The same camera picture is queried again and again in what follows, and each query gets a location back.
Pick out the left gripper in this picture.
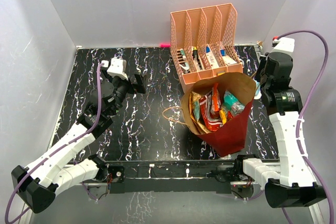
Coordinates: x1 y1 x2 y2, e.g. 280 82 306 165
103 68 146 116

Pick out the teal snack bag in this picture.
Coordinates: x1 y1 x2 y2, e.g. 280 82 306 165
224 90 245 116

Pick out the red chips bag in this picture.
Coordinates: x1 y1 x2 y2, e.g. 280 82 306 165
199 83 223 132

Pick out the red brown paper bag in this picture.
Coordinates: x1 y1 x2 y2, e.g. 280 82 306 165
179 72 256 156

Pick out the Fox's fruits candy bag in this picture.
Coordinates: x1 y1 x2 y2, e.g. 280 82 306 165
219 108 228 124

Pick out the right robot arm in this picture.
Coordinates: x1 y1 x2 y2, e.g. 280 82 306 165
234 52 326 208

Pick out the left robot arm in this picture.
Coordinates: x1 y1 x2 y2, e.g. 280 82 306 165
11 73 146 214

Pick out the gold snack bag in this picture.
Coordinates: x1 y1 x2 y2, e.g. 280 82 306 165
189 91 208 134

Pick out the light blue packaged item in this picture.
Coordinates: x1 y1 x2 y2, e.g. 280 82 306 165
254 80 261 100

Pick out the white blue box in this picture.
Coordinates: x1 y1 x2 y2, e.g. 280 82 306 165
206 44 219 69

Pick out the peach plastic file organizer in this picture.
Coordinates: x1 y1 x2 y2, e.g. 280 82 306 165
170 3 243 92

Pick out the black yellow marker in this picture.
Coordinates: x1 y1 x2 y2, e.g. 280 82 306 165
192 46 201 71

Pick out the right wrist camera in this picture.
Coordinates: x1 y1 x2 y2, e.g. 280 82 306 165
271 36 295 56

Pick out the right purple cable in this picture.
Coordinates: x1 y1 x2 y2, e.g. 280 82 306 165
278 30 330 204

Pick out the purple cable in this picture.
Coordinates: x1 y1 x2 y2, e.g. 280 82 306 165
4 62 104 223
278 30 330 204

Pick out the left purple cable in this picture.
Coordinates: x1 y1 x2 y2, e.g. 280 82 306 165
4 62 104 223

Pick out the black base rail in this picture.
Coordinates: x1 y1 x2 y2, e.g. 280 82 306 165
78 159 263 196

